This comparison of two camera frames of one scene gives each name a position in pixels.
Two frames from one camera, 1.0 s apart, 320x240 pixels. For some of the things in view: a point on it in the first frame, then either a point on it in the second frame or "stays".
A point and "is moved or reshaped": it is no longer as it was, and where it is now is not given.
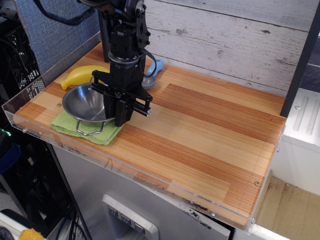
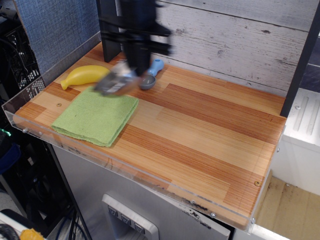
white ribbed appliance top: x=303 y=122 stays
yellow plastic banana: x=82 y=76 stays
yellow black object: x=30 y=234 stays
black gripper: x=126 y=83 → x=138 y=29
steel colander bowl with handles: x=85 y=104 is moved or reshaped
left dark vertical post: x=105 y=21 stays
